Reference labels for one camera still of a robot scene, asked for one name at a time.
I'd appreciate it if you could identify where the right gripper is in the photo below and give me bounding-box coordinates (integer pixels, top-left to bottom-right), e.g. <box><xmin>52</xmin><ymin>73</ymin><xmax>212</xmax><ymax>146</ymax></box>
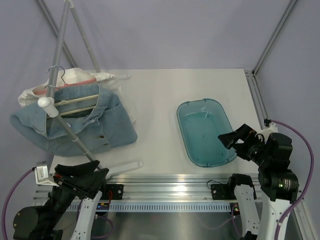
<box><xmin>218</xmin><ymin>123</ymin><xmax>271</xmax><ymax>166</ymax></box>

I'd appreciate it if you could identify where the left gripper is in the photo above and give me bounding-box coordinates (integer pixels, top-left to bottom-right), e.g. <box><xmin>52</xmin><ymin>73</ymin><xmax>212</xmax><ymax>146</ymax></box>
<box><xmin>44</xmin><ymin>159</ymin><xmax>109</xmax><ymax>230</ymax></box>

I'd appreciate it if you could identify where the cream velvet hanger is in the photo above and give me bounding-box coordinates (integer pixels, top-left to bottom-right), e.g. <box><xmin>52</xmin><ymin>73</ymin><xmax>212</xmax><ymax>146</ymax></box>
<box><xmin>54</xmin><ymin>94</ymin><xmax>99</xmax><ymax>118</ymax></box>

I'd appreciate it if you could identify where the white pleated skirt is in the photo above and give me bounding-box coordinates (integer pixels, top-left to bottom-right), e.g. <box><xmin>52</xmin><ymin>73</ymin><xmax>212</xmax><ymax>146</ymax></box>
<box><xmin>17</xmin><ymin>70</ymin><xmax>137</xmax><ymax>123</ymax></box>

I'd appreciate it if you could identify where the pink hanger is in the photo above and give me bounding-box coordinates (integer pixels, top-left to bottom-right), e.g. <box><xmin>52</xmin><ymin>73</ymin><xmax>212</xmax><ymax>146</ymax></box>
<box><xmin>31</xmin><ymin>67</ymin><xmax>97</xmax><ymax>96</ymax></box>

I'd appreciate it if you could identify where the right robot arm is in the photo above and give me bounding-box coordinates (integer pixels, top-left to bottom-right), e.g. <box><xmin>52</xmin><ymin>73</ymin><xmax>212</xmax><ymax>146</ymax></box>
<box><xmin>218</xmin><ymin>121</ymin><xmax>299</xmax><ymax>240</ymax></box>

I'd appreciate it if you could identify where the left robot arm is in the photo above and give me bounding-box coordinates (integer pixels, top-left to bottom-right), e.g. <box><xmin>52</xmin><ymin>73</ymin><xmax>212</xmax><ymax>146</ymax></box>
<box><xmin>13</xmin><ymin>160</ymin><xmax>109</xmax><ymax>240</ymax></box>

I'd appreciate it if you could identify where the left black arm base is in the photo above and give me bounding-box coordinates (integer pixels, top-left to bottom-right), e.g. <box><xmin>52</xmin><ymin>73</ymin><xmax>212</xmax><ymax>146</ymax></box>
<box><xmin>100</xmin><ymin>183</ymin><xmax>124</xmax><ymax>202</ymax></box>

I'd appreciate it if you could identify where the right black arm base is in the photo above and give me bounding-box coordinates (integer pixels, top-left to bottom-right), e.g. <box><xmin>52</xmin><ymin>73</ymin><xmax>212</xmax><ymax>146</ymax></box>
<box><xmin>210</xmin><ymin>183</ymin><xmax>236</xmax><ymax>201</ymax></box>

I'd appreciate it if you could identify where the teal plastic bin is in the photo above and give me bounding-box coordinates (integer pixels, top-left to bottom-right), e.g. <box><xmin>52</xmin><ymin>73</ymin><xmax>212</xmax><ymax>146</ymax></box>
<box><xmin>176</xmin><ymin>98</ymin><xmax>236</xmax><ymax>168</ymax></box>

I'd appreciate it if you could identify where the grey clothes rack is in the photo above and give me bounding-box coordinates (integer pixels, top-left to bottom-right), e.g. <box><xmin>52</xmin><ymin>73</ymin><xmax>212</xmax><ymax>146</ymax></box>
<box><xmin>37</xmin><ymin>0</ymin><xmax>145</xmax><ymax>180</ymax></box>

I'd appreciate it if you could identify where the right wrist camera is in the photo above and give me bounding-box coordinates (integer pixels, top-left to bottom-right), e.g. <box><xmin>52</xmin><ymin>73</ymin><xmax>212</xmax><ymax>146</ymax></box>
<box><xmin>257</xmin><ymin>118</ymin><xmax>278</xmax><ymax>140</ymax></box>

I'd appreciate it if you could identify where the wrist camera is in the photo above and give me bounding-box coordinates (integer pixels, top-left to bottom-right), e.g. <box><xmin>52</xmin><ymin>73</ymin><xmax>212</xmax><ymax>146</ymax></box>
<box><xmin>34</xmin><ymin>161</ymin><xmax>59</xmax><ymax>187</ymax></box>
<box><xmin>257</xmin><ymin>118</ymin><xmax>278</xmax><ymax>140</ymax></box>

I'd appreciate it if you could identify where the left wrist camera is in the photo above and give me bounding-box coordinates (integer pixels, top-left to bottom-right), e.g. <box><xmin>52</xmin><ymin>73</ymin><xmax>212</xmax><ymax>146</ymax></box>
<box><xmin>34</xmin><ymin>161</ymin><xmax>59</xmax><ymax>187</ymax></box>

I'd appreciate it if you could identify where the aluminium frame post right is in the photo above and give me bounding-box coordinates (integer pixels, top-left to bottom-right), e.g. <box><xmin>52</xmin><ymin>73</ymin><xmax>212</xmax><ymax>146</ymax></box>
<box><xmin>252</xmin><ymin>0</ymin><xmax>301</xmax><ymax>76</ymax></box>

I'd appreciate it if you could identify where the aluminium mounting rail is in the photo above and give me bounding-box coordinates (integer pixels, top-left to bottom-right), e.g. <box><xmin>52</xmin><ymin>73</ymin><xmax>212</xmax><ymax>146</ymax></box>
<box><xmin>33</xmin><ymin>173</ymin><xmax>306</xmax><ymax>203</ymax></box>

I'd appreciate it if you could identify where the white slotted cable duct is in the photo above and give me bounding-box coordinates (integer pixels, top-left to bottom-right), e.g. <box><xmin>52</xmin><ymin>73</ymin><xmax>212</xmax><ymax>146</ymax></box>
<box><xmin>68</xmin><ymin>201</ymin><xmax>232</xmax><ymax>213</ymax></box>

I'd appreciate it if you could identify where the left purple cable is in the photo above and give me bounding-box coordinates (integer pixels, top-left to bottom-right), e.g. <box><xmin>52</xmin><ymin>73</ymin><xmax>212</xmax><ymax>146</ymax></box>
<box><xmin>1</xmin><ymin>167</ymin><xmax>37</xmax><ymax>240</ymax></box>

